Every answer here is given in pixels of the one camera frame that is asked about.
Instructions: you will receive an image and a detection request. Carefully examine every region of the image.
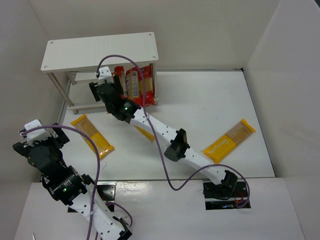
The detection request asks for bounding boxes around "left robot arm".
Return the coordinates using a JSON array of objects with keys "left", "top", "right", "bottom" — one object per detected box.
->
[{"left": 12, "top": 119, "right": 132, "bottom": 240}]

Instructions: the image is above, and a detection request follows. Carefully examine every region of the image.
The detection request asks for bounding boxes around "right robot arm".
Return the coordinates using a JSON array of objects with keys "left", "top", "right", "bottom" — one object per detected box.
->
[{"left": 89, "top": 76, "right": 238, "bottom": 200}]

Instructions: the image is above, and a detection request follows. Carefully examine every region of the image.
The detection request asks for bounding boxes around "white two-tier shelf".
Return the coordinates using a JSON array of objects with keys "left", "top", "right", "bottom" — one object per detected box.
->
[{"left": 41, "top": 32, "right": 159, "bottom": 114}]

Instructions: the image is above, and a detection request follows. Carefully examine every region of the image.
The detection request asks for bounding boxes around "left red spaghetti bag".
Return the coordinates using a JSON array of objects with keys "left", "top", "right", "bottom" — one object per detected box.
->
[{"left": 114, "top": 66, "right": 128, "bottom": 98}]

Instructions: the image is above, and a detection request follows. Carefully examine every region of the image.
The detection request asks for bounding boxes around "red spaghetti bag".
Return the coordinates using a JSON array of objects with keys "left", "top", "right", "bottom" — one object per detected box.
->
[
  {"left": 138, "top": 65, "right": 155, "bottom": 107},
  {"left": 125, "top": 67, "right": 141, "bottom": 105},
  {"left": 114, "top": 66, "right": 128, "bottom": 98}
]

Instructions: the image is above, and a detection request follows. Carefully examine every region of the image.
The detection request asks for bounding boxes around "middle red spaghetti bag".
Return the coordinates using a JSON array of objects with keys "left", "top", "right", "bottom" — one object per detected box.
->
[{"left": 125, "top": 67, "right": 141, "bottom": 105}]

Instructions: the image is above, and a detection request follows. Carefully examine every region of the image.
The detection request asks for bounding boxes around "right red spaghetti bag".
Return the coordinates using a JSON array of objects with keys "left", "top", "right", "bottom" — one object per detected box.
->
[{"left": 138, "top": 65, "right": 155, "bottom": 107}]

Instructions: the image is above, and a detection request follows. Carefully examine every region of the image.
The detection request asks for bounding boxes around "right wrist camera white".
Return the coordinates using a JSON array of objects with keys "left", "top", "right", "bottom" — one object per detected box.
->
[{"left": 96, "top": 66, "right": 114, "bottom": 85}]

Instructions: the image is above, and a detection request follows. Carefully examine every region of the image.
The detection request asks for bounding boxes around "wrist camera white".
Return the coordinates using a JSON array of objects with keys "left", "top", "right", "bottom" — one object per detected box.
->
[
  {"left": 19, "top": 119, "right": 51, "bottom": 147},
  {"left": 96, "top": 66, "right": 114, "bottom": 85}
]

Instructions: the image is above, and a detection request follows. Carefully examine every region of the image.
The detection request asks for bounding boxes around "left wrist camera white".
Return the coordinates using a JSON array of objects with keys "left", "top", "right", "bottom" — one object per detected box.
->
[{"left": 19, "top": 119, "right": 51, "bottom": 147}]

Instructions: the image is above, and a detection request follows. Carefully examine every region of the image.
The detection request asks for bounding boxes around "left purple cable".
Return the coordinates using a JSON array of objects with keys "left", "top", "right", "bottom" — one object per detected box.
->
[{"left": 19, "top": 124, "right": 134, "bottom": 240}]

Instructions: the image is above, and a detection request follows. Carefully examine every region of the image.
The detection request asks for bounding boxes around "purple cable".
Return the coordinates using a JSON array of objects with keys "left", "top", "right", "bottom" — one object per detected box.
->
[
  {"left": 96, "top": 54, "right": 251, "bottom": 209},
  {"left": 19, "top": 124, "right": 134, "bottom": 240}
]

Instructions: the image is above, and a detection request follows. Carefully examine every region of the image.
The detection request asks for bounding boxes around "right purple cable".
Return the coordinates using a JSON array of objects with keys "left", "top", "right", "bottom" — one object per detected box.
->
[{"left": 96, "top": 54, "right": 251, "bottom": 209}]

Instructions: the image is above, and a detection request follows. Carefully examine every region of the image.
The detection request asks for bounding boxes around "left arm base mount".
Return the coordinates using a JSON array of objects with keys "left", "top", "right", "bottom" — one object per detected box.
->
[{"left": 97, "top": 181, "right": 117, "bottom": 212}]

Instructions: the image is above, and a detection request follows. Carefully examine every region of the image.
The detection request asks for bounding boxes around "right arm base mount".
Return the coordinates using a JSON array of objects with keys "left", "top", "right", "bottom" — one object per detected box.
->
[{"left": 202, "top": 181, "right": 248, "bottom": 211}]

